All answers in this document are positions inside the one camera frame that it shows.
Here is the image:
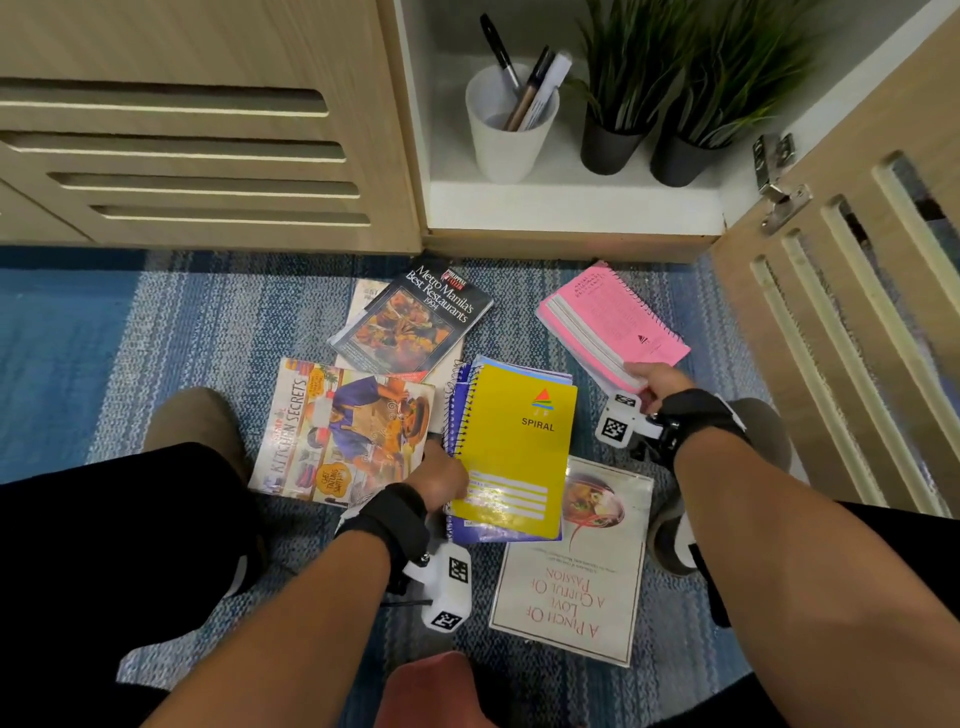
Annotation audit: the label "colourful cookbook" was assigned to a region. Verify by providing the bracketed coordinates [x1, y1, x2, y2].
[247, 356, 438, 510]

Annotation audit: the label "person's black trousers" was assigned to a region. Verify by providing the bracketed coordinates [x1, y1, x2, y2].
[0, 442, 960, 728]

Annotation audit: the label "black wrist strap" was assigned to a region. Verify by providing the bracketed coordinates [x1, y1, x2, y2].
[650, 387, 751, 470]
[335, 482, 430, 594]

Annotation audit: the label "person's brown shoe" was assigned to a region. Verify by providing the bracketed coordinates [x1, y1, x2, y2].
[142, 387, 253, 481]
[648, 397, 793, 579]

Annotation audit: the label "white marker pen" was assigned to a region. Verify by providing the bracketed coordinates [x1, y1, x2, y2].
[521, 50, 574, 133]

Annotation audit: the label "person's left hand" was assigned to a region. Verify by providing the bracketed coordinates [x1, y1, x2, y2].
[404, 438, 472, 515]

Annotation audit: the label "dark blue spiral notebook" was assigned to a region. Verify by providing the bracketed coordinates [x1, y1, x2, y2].
[443, 362, 481, 459]
[447, 517, 564, 547]

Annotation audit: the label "silver black pen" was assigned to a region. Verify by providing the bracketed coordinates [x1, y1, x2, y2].
[479, 13, 523, 95]

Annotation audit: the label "beige wooden cabinet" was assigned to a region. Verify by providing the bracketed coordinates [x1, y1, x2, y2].
[378, 0, 960, 264]

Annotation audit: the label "person's right forearm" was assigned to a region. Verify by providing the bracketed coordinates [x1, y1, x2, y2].
[671, 427, 960, 728]

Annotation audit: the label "beige paperback book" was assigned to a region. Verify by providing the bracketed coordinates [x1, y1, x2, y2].
[333, 278, 466, 391]

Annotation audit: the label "person's right hand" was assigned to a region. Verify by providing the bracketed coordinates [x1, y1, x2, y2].
[623, 362, 697, 416]

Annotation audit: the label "person's right white sock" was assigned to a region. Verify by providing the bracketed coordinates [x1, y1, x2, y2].
[673, 509, 700, 573]

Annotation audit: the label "slatted wooden cabinet door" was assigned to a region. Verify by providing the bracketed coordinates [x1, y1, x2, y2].
[0, 179, 91, 245]
[708, 14, 960, 519]
[0, 0, 423, 255]

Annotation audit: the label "person's right brown shoe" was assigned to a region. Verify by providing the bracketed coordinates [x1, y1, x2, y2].
[648, 397, 793, 579]

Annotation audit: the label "yellow spiral notebook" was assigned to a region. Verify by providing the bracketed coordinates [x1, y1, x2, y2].
[449, 363, 579, 541]

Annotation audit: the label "pink spiral notebook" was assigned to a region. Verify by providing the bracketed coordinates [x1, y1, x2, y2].
[534, 260, 693, 397]

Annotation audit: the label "artificial grass plant black pot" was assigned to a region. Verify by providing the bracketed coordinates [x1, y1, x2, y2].
[648, 0, 819, 189]
[569, 0, 691, 178]

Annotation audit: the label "person's left brown shoe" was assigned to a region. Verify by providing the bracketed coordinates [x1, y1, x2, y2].
[142, 387, 253, 481]

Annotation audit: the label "black cover book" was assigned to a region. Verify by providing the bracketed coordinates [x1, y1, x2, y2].
[327, 258, 495, 376]

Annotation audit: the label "cream cookbook with bowl picture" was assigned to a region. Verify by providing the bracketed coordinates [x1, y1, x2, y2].
[488, 455, 655, 669]

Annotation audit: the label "white cup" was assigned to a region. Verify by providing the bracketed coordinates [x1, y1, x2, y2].
[464, 63, 562, 186]

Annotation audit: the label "metal door hinge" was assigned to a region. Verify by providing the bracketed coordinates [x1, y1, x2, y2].
[752, 133, 814, 236]

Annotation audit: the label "person's left forearm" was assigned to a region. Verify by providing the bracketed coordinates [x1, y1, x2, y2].
[142, 528, 391, 728]

